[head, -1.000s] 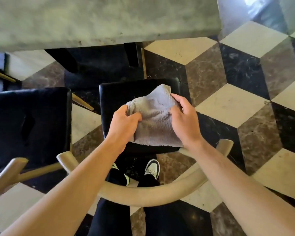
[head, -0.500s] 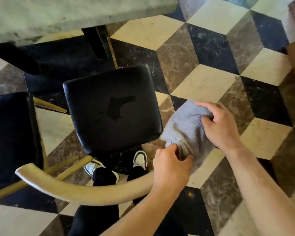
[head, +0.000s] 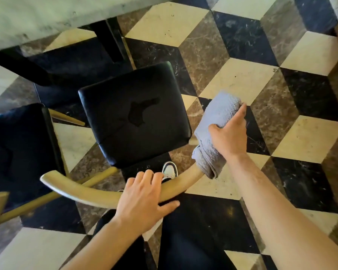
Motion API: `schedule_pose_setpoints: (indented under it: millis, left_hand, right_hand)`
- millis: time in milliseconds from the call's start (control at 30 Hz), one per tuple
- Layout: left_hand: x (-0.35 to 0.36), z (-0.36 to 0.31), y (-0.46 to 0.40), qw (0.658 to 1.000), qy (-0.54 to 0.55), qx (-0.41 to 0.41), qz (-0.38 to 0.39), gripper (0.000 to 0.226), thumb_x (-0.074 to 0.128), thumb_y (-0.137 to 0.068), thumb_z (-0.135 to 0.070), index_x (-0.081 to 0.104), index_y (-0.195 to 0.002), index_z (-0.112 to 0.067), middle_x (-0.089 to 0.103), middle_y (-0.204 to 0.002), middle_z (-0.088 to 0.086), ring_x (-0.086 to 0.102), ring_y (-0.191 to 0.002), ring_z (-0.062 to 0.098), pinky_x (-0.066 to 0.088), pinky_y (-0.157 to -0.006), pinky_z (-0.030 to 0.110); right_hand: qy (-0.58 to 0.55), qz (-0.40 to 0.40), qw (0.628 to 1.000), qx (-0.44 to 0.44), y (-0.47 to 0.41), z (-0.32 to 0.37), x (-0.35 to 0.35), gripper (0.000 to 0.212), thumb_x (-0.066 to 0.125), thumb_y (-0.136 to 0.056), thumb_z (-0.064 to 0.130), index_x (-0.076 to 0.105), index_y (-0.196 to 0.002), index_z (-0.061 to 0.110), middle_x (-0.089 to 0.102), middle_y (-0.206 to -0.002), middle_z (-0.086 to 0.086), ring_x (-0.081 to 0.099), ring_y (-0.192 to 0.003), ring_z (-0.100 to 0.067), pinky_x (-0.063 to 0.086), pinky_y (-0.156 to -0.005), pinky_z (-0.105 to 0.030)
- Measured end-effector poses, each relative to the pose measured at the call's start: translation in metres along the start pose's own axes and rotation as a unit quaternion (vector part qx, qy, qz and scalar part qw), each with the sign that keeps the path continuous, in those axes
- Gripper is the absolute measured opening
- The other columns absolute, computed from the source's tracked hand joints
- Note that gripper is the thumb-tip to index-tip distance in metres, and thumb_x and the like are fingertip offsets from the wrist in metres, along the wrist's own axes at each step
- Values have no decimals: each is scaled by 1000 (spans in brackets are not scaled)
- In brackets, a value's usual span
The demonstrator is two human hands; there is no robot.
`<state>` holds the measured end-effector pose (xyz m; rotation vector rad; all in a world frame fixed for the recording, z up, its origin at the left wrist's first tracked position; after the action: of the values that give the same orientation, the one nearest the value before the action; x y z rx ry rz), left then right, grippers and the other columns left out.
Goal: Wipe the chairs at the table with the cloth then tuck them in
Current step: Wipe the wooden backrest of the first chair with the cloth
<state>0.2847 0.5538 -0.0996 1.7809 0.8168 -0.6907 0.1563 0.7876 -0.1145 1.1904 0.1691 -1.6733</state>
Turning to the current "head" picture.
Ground person's left hand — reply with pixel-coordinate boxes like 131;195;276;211
114;169;181;237

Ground person's right hand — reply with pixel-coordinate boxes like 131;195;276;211
208;102;248;160

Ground grey cloth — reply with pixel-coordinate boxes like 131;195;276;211
191;91;242;180

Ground wooden chair with black seat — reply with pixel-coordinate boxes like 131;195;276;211
0;103;119;232
40;61;207;210

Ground person's left forearm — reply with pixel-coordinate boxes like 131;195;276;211
60;218;143;270

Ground person's right forearm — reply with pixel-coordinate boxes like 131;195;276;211
223;152;338;270

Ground person's white sneaker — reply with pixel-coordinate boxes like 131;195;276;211
161;161;178;183

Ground person's dark trousers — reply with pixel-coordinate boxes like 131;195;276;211
92;194;238;270

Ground black table base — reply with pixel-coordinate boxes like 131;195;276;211
0;17;128;88

